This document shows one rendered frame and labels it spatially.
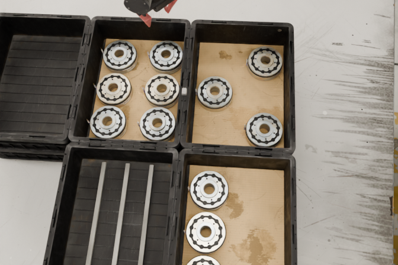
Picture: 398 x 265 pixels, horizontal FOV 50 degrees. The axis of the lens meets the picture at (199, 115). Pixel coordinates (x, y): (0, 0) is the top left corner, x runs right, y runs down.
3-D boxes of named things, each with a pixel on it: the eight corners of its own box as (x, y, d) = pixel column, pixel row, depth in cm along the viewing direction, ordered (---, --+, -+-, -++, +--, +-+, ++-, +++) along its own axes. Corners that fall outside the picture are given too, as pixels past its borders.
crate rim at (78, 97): (93, 20, 131) (91, 15, 129) (191, 23, 129) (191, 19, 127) (69, 144, 116) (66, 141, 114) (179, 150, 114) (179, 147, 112)
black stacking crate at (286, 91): (193, 41, 138) (192, 20, 127) (286, 45, 136) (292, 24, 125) (183, 160, 123) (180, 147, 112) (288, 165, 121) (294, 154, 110)
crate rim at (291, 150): (191, 23, 129) (191, 19, 127) (292, 27, 127) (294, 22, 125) (180, 150, 114) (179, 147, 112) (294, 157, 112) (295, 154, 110)
